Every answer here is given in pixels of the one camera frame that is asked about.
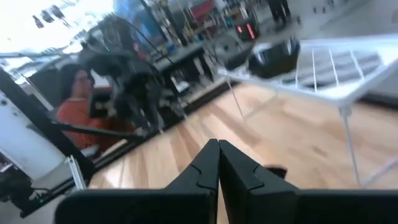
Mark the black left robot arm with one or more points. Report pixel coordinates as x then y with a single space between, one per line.
136 93

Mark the black office desk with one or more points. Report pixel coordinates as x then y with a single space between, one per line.
183 56

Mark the black square wavy mini plate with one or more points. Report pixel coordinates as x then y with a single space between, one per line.
273 62

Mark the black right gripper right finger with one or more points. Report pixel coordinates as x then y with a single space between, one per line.
280 205

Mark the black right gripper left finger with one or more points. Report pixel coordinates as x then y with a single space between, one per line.
174 205

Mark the person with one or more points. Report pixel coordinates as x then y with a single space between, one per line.
77 112
278 9

